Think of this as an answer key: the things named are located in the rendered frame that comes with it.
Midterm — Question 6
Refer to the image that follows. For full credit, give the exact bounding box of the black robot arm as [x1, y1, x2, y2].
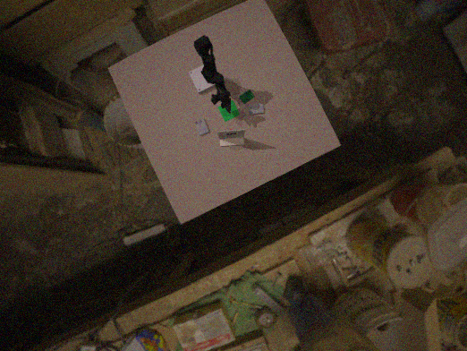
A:
[194, 35, 225, 105]

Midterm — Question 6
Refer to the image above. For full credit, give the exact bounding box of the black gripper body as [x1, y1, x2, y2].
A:
[217, 88, 231, 108]

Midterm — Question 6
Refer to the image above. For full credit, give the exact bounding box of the green square mat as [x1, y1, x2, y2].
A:
[218, 100, 240, 121]

